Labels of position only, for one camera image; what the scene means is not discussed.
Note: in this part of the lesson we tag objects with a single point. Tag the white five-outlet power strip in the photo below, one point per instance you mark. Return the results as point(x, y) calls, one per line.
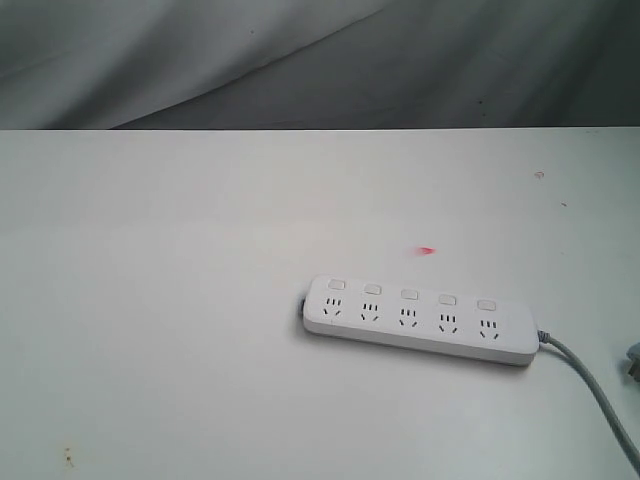
point(465, 326)

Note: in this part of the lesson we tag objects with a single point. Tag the grey plug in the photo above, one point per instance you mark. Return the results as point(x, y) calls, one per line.
point(629, 368)

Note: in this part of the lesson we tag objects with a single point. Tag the grey wrinkled backdrop cloth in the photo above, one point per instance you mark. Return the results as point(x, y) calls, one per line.
point(211, 65)

